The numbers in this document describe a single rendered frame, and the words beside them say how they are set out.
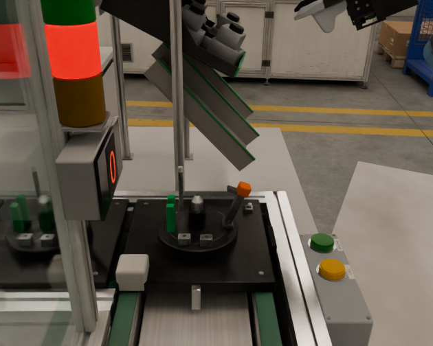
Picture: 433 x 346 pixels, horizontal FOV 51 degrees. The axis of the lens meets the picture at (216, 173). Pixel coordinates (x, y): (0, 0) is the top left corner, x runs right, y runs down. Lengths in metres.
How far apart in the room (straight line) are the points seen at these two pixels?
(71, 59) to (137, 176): 0.78
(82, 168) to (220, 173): 0.79
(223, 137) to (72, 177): 0.51
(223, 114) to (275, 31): 3.71
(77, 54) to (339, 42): 4.45
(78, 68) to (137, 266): 0.35
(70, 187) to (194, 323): 0.33
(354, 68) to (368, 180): 3.71
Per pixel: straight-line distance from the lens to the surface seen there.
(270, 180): 1.20
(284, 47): 4.78
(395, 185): 1.27
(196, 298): 0.71
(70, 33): 0.46
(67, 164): 0.47
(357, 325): 0.70
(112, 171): 0.53
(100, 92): 0.49
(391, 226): 1.10
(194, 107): 0.92
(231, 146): 0.94
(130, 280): 0.71
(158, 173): 1.23
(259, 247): 0.78
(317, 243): 0.80
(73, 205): 0.49
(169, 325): 0.72
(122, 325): 0.69
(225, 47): 0.94
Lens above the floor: 1.44
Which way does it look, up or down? 28 degrees down
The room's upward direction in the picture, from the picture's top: 1 degrees clockwise
